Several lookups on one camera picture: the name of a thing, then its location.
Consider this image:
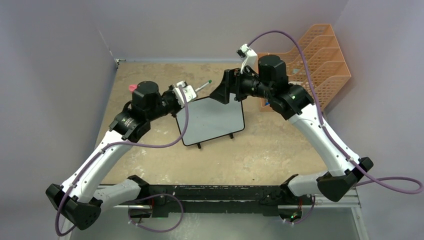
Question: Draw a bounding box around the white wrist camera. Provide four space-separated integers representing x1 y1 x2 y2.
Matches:
236 43 258 74
173 81 198 107

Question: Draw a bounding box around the white marker with green cap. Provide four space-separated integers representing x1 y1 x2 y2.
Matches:
195 79 212 93

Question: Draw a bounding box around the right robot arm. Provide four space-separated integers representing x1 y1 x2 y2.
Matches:
209 55 374 204

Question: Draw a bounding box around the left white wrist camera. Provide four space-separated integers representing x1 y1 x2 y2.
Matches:
173 81 198 107

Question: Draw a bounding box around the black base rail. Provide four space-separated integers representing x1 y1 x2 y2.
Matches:
130 184 313 219

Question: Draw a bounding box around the pink capped spice bottle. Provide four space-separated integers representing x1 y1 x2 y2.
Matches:
128 84 138 93

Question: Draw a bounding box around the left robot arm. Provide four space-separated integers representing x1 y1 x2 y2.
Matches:
45 81 197 237

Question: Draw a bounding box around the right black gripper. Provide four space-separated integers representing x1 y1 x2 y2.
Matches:
210 66 273 105

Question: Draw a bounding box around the white whiteboard with black frame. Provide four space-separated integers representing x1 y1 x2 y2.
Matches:
182 97 246 149

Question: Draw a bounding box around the orange plastic file organizer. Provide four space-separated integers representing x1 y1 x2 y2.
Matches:
275 23 351 110

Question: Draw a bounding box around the aluminium frame rail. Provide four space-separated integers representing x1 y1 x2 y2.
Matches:
115 185 369 240

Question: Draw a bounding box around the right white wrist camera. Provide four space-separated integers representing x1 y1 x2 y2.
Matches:
236 43 258 74

